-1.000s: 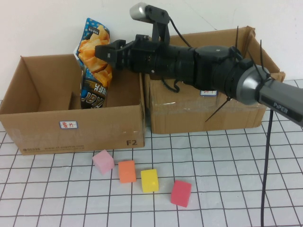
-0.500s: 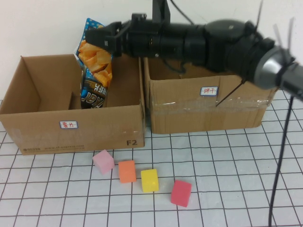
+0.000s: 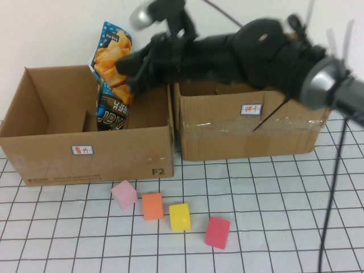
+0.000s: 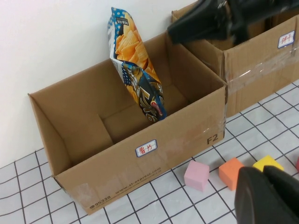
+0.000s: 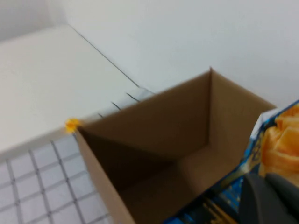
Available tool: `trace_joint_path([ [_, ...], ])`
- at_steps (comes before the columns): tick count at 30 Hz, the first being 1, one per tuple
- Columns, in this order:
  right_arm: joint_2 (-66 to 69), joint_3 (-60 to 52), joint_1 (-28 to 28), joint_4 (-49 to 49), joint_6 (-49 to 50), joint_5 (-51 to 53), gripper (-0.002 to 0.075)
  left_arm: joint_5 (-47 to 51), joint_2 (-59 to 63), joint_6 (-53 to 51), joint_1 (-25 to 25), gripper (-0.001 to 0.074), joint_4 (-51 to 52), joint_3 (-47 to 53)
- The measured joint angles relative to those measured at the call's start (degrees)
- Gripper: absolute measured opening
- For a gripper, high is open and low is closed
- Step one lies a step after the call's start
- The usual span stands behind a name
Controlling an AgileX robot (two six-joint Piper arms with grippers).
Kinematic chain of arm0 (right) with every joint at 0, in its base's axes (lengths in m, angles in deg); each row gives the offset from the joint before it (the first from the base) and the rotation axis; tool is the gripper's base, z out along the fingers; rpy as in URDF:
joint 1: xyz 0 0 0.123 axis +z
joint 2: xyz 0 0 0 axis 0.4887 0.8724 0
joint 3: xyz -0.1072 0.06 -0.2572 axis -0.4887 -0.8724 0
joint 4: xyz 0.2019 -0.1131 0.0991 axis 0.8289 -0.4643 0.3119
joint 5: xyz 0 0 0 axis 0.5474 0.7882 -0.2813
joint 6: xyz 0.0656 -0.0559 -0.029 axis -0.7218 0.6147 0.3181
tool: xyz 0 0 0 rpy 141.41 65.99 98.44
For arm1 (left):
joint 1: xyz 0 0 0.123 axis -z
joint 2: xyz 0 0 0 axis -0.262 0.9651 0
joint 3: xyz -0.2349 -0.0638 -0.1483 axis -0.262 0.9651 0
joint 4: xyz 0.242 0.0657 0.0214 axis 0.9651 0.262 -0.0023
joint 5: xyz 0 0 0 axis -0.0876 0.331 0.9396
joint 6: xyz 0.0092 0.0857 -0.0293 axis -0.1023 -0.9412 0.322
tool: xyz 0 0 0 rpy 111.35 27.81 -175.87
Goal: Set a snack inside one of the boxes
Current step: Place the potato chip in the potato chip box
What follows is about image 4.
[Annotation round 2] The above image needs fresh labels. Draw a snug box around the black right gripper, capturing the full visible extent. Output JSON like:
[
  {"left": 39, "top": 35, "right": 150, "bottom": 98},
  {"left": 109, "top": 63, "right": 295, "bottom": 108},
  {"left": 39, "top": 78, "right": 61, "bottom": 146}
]
[{"left": 167, "top": 0, "right": 299, "bottom": 45}]

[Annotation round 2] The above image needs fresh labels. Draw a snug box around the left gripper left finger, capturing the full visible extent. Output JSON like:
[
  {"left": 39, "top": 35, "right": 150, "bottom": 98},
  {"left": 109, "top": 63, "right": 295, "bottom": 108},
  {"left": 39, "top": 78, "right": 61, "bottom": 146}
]
[{"left": 235, "top": 167, "right": 299, "bottom": 224}]

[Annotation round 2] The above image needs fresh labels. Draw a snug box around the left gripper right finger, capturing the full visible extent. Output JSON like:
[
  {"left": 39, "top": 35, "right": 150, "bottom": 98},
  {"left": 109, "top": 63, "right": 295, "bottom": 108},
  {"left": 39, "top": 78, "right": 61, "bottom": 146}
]
[{"left": 263, "top": 165, "right": 299, "bottom": 220}]

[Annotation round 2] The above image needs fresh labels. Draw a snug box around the blue chips bag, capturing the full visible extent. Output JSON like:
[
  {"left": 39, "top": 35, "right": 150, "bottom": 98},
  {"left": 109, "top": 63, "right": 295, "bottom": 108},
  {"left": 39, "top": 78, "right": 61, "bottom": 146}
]
[{"left": 107, "top": 7, "right": 168, "bottom": 123}]

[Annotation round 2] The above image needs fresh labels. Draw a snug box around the orange foam cube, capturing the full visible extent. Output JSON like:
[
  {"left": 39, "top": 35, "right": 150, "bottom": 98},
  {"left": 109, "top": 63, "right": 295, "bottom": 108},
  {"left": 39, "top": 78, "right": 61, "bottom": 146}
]
[{"left": 219, "top": 157, "right": 245, "bottom": 191}]

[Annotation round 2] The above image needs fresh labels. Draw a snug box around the yellow foam cube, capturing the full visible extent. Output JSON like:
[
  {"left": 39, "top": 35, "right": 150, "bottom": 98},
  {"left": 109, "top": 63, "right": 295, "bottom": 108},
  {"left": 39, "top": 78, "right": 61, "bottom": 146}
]
[{"left": 252, "top": 155, "right": 285, "bottom": 173}]

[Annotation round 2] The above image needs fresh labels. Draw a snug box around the pink foam cube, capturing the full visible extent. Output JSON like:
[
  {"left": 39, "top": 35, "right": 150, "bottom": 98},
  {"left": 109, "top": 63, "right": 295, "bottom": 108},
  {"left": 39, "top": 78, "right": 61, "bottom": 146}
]
[{"left": 184, "top": 160, "right": 210, "bottom": 192}]

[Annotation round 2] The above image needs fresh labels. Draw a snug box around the taped cardboard box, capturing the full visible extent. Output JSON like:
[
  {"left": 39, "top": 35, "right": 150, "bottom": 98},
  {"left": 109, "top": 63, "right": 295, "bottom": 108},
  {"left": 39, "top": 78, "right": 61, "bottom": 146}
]
[{"left": 171, "top": 1, "right": 299, "bottom": 119}]

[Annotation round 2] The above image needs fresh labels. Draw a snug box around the cardboard box marked F2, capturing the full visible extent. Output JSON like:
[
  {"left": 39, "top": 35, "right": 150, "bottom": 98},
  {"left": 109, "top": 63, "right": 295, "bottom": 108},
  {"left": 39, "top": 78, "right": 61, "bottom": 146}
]
[{"left": 28, "top": 31, "right": 228, "bottom": 215}]

